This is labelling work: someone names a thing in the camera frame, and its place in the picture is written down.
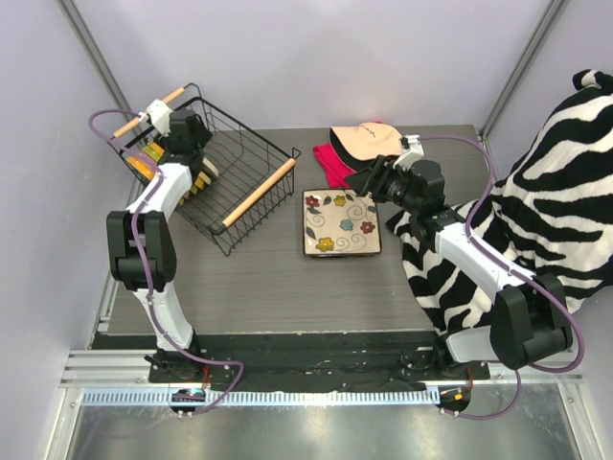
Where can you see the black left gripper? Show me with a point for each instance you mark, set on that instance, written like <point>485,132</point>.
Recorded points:
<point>192,132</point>

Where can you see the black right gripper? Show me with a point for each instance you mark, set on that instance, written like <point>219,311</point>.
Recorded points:
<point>374,172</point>

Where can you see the cream round plate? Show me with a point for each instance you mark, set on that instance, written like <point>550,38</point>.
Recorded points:
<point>209,168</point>

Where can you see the cream flower square plate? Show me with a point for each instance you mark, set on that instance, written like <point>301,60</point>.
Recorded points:
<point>339,223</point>

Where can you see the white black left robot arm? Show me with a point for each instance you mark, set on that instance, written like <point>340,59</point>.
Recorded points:
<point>140,248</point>

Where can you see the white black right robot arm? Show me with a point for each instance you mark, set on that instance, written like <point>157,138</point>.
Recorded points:
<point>528,317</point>

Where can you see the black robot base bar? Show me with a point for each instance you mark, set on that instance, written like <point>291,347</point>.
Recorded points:
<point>304,362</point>

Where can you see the beige black bucket hat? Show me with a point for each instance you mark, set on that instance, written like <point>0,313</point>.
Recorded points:
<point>358,146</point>

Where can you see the red folded cloth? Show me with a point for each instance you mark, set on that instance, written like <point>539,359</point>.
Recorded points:
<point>335,171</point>

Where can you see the green dotted round plate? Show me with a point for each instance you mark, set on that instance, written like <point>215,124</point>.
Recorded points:
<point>191,159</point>

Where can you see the zebra striped blanket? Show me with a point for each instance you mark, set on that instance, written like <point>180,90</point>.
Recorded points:
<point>551,214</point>

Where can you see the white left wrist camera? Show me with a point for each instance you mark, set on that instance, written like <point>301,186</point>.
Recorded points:
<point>158,114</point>

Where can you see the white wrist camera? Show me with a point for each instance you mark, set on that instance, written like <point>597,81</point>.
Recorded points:
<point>158,114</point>
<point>411,152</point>

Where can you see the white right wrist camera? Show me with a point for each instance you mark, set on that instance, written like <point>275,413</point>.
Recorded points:
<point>411,152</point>

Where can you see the black wire dish rack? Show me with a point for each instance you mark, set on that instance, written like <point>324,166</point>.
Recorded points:
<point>255,175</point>

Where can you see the grey slotted cable duct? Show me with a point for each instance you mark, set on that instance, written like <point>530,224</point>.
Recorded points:
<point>176,397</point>

